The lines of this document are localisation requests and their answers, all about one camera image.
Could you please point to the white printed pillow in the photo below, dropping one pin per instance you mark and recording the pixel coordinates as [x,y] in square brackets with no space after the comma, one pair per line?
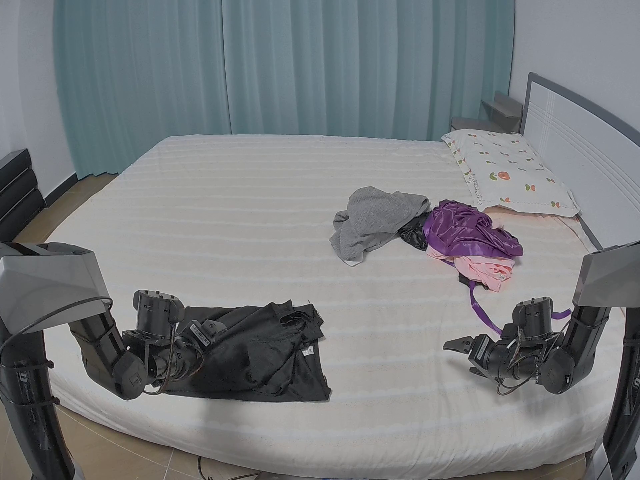
[510,173]

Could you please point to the shiny black garment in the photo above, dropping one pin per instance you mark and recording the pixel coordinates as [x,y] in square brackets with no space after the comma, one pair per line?
[415,233]

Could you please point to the black T-shirt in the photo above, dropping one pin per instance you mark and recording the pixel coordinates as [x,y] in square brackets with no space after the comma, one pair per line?
[270,358]

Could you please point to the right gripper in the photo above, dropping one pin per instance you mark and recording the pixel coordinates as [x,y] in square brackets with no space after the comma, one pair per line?
[487,355]

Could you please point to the grey bedside table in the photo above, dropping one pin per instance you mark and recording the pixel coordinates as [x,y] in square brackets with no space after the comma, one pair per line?
[492,115]

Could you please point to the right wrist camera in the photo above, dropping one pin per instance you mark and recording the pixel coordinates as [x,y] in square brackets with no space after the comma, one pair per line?
[532,318]

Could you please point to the black chest of drawers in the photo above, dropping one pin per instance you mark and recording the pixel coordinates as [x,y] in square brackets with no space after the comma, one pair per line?
[17,193]

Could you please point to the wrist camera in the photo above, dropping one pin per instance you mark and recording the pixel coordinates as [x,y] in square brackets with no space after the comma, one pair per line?
[155,313]
[532,318]

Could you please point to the bed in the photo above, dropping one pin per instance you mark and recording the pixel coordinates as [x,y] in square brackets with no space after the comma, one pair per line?
[250,218]

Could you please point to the pink garment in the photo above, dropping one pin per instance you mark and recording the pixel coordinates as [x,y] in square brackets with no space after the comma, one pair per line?
[490,270]

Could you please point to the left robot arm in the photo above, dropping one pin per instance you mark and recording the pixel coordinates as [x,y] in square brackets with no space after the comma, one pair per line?
[45,278]

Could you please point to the grey garment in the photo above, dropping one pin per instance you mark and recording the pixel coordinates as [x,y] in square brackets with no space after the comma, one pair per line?
[370,218]

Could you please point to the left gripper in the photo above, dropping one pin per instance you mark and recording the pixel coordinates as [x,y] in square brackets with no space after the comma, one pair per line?
[197,340]

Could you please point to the blue-green curtain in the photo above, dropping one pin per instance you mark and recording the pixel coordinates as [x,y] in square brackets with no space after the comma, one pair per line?
[375,53]
[140,68]

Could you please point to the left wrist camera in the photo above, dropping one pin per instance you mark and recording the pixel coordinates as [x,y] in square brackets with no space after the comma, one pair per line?
[155,313]

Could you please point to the purple garment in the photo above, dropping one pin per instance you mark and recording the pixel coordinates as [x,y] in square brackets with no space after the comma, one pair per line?
[465,228]

